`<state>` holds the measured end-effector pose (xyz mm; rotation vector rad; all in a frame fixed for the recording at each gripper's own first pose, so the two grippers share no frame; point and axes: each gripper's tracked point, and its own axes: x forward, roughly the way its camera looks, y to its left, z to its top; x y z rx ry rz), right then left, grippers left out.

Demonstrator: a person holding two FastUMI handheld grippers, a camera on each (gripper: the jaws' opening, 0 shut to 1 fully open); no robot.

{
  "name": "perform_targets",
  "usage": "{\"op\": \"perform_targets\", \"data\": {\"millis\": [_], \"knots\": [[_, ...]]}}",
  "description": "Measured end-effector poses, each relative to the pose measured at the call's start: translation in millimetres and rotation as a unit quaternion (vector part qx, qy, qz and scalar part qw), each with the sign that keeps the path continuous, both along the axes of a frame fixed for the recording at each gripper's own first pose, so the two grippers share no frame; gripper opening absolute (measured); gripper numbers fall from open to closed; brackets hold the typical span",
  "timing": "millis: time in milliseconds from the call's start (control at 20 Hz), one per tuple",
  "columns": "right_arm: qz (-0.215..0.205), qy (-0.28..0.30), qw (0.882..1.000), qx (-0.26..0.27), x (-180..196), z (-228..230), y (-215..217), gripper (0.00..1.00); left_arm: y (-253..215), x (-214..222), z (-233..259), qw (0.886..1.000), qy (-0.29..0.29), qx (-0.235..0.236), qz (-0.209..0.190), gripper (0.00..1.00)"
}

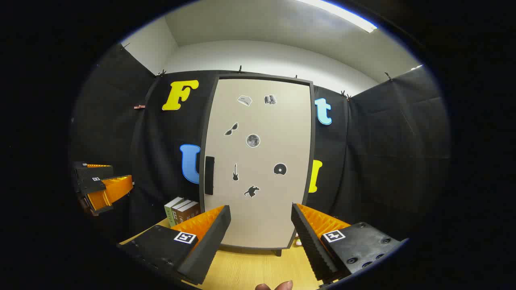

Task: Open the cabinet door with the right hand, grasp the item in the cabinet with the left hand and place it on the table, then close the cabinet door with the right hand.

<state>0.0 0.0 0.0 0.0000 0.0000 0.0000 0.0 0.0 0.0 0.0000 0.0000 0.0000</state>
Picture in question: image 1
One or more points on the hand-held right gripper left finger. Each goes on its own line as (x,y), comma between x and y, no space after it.
(209,245)

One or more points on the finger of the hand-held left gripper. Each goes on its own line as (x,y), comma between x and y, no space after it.
(111,192)
(94,172)

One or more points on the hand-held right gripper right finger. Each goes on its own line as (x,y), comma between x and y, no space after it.
(310,245)

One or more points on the beige cabinet door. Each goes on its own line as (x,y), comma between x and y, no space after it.
(262,161)

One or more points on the dark grey cabinet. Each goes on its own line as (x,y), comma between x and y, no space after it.
(201,121)

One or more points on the green and white toy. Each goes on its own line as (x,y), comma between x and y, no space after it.
(298,241)

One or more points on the dark brown book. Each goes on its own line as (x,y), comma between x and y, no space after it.
(177,213)

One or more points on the green hardcover book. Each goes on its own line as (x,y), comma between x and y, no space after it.
(169,211)

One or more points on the black backdrop cloth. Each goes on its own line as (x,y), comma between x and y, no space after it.
(383,153)

